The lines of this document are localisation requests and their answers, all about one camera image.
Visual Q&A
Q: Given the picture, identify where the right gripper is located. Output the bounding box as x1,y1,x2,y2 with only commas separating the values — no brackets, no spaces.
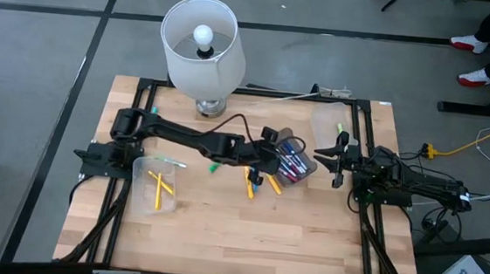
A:
309,127,371,193

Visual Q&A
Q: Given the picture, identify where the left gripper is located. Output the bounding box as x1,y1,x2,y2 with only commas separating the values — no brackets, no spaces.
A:
238,124,284,188

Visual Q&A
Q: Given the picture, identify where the blue marker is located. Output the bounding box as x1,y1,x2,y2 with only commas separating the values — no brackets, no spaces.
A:
280,144,309,175

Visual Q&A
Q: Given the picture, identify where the red marker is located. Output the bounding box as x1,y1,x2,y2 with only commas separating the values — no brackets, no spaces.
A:
276,156,305,181

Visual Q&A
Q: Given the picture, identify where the yellow highlighter with black print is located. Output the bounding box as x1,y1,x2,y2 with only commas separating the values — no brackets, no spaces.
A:
264,173,286,197

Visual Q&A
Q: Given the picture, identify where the purple marker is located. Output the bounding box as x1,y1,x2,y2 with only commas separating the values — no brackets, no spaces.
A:
276,168,301,185

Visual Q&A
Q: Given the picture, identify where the white marker with green cap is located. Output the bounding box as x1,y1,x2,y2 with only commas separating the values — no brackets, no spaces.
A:
153,155,189,169

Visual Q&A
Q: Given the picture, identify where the thin yellow highlighter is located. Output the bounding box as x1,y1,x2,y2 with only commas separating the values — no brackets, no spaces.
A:
154,171,165,212
145,168,178,197

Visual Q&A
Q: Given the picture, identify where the clear plastic bin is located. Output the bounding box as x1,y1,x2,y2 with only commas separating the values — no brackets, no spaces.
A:
306,99,363,155
128,154,182,218

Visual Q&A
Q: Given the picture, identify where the plain yellow highlighter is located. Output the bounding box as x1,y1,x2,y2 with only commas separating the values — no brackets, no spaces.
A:
241,166,258,201

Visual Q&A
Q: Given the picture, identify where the white shade silver table lamp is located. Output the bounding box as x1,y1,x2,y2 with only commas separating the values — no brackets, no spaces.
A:
153,0,253,122

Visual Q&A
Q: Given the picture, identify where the black power adapter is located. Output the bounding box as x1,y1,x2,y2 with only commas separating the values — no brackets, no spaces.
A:
419,216,452,246

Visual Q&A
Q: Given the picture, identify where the black table base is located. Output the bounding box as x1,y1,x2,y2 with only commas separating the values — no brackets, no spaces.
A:
436,75,490,118

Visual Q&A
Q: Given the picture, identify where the person's foot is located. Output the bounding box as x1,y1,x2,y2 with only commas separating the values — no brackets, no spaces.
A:
448,32,490,56
456,66,490,90

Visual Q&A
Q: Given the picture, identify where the black table leg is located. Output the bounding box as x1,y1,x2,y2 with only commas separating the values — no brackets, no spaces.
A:
412,229,490,263

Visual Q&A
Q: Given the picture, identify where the black left wrist camera cable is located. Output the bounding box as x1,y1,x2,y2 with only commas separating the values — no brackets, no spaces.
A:
200,109,259,146

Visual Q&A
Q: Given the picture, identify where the black aluminium frame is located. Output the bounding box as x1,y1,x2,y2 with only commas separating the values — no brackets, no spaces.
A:
0,65,490,274

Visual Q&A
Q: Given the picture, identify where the clear lamp cable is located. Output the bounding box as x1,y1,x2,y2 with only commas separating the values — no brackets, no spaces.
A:
273,82,354,107

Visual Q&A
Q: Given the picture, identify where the yellow extension cable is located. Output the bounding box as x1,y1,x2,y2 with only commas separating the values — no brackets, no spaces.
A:
421,109,490,171

